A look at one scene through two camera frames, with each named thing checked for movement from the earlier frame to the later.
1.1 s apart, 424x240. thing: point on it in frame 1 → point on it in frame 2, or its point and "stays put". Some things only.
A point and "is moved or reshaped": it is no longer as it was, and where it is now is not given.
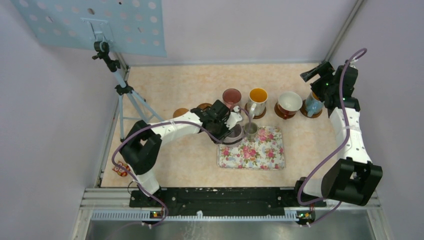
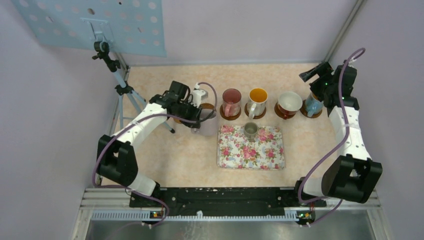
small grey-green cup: [253, 130] stays put
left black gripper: [226, 131] → [196, 112]
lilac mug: [237, 134] is moved or reshaped
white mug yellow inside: [256, 102] stays put
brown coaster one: [203, 105] stays put
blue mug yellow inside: [313, 104] stays put
